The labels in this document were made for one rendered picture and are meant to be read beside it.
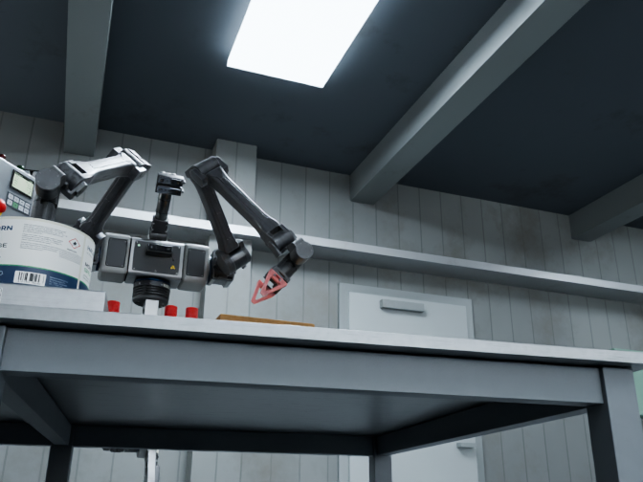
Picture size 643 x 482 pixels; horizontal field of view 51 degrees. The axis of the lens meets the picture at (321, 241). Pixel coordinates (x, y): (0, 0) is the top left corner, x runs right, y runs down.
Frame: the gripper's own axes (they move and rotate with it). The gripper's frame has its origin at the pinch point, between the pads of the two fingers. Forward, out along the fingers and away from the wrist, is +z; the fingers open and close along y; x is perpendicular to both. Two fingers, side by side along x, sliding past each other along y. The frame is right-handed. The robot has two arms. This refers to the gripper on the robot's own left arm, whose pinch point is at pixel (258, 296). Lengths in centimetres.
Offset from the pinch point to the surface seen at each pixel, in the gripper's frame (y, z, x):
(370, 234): -259, -209, 36
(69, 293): 86, 56, -23
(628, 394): 101, 7, 53
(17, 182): -2, 25, -71
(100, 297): 87, 53, -19
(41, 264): 75, 53, -31
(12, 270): 75, 57, -33
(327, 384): 94, 41, 14
